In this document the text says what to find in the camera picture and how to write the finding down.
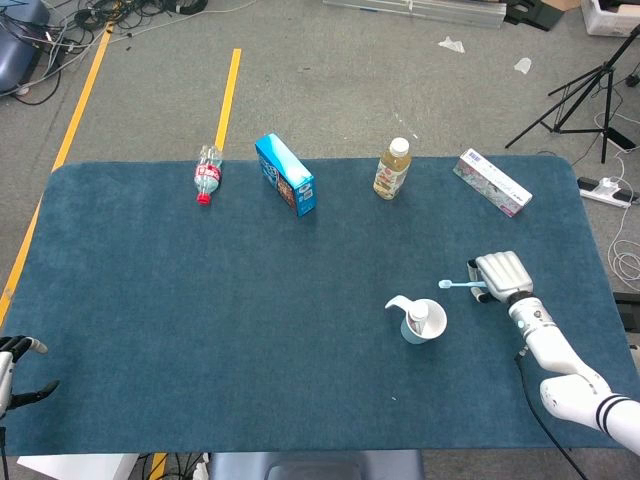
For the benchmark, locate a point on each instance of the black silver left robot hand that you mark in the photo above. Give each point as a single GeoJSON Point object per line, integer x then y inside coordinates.
{"type": "Point", "coordinates": [5, 372]}

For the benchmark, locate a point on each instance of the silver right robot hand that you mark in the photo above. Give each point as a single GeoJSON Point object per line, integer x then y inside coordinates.
{"type": "Point", "coordinates": [505, 275]}

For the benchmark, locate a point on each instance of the light blue toothbrush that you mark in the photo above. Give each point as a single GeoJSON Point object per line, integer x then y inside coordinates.
{"type": "Point", "coordinates": [460, 284]}

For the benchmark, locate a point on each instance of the white toothpaste tube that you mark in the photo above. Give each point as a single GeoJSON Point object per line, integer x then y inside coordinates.
{"type": "Point", "coordinates": [419, 312]}

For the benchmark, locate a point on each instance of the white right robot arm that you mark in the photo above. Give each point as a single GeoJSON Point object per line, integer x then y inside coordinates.
{"type": "Point", "coordinates": [550, 345]}

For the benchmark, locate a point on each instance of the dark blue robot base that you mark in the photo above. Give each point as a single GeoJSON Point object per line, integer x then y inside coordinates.
{"type": "Point", "coordinates": [17, 55]}

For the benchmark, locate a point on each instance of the long floral carton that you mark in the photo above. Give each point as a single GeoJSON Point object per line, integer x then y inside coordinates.
{"type": "Point", "coordinates": [492, 182]}

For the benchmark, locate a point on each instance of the white box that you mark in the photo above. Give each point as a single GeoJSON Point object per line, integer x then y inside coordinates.
{"type": "Point", "coordinates": [75, 467]}

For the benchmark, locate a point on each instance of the black equipment box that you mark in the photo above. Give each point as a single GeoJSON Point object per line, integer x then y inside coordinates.
{"type": "Point", "coordinates": [627, 310]}

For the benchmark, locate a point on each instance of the white power strip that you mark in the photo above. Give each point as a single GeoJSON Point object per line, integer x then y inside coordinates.
{"type": "Point", "coordinates": [605, 192]}

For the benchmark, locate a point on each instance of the yellow tea bottle white cap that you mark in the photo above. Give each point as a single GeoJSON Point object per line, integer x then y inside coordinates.
{"type": "Point", "coordinates": [391, 175]}

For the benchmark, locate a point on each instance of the black tripod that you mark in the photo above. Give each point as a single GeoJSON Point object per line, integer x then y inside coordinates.
{"type": "Point", "coordinates": [607, 100]}

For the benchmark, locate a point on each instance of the blue table mat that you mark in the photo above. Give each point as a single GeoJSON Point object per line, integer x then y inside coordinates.
{"type": "Point", "coordinates": [200, 300]}

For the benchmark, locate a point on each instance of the crumpled white paper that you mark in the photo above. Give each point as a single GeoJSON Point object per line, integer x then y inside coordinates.
{"type": "Point", "coordinates": [523, 65]}
{"type": "Point", "coordinates": [452, 45]}

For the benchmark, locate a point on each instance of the blue cookie box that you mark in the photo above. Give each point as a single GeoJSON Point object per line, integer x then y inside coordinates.
{"type": "Point", "coordinates": [287, 170]}

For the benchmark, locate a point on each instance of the black foam tray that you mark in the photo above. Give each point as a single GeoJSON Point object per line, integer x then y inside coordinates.
{"type": "Point", "coordinates": [532, 15]}

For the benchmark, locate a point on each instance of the yellow floor tape strip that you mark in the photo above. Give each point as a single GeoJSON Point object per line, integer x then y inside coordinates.
{"type": "Point", "coordinates": [80, 110]}
{"type": "Point", "coordinates": [227, 100]}

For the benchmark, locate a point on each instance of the white plastic crate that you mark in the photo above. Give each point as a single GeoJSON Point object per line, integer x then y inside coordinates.
{"type": "Point", "coordinates": [607, 20]}

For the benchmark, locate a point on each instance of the brown cardboard box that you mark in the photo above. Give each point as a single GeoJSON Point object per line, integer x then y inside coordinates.
{"type": "Point", "coordinates": [560, 4]}

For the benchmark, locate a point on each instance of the clear bottle red cap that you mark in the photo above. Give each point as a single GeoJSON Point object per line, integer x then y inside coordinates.
{"type": "Point", "coordinates": [206, 175]}

